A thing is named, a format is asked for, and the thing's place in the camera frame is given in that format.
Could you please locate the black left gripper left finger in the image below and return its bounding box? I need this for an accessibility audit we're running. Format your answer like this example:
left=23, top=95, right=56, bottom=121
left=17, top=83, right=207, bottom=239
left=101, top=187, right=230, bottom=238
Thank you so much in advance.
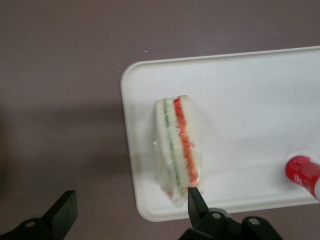
left=0, top=189, right=79, bottom=240

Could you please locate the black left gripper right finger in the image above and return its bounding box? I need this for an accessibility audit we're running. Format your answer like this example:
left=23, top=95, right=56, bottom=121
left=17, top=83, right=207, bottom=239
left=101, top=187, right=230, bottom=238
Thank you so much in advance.
left=178, top=186, right=280, bottom=240

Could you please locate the plastic-wrapped layered sandwich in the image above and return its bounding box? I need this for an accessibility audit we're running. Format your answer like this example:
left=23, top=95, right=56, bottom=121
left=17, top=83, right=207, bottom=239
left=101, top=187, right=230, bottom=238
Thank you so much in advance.
left=151, top=94, right=207, bottom=210

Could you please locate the cream plastic tray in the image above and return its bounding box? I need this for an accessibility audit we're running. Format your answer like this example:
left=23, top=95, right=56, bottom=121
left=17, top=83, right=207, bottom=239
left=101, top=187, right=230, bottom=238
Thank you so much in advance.
left=120, top=45, right=320, bottom=222

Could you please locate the red-label yogurt bottle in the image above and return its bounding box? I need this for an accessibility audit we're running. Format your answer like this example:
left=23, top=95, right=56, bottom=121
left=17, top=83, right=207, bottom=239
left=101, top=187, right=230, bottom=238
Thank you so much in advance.
left=284, top=154, right=320, bottom=204

